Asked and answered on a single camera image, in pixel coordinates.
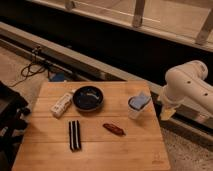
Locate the blue cloth in cup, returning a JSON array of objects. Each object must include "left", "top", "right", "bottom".
[{"left": 128, "top": 93, "right": 151, "bottom": 111}]

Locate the blue object on floor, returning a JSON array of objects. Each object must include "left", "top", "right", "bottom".
[{"left": 49, "top": 73, "right": 65, "bottom": 82}]

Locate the black white striped block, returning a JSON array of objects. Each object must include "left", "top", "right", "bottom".
[{"left": 69, "top": 120, "right": 81, "bottom": 151}]

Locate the dark blue ceramic bowl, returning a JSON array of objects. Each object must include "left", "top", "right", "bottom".
[{"left": 72, "top": 86, "right": 104, "bottom": 111}]

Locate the red brown snack bar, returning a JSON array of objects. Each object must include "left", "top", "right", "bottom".
[{"left": 103, "top": 123, "right": 125, "bottom": 136}]

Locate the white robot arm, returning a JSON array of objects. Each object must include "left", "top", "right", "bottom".
[{"left": 158, "top": 60, "right": 213, "bottom": 120}]

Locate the white cup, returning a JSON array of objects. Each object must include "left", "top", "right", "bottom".
[{"left": 127, "top": 96, "right": 149, "bottom": 120}]

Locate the black chair at left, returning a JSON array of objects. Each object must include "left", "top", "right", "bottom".
[{"left": 0, "top": 81, "right": 30, "bottom": 169}]

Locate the black cable on floor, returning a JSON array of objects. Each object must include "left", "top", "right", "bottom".
[{"left": 9, "top": 46, "right": 54, "bottom": 88}]

